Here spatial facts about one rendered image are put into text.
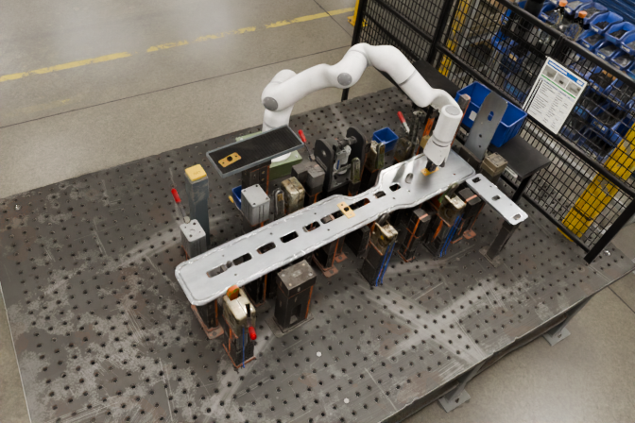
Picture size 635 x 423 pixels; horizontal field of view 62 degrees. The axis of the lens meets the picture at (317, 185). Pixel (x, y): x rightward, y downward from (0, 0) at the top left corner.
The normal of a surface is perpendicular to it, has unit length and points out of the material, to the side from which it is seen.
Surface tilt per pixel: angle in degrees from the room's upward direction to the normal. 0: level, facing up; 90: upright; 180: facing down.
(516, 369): 0
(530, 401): 0
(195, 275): 0
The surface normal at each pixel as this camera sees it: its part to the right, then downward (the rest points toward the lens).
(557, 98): -0.82, 0.36
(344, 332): 0.11, -0.67
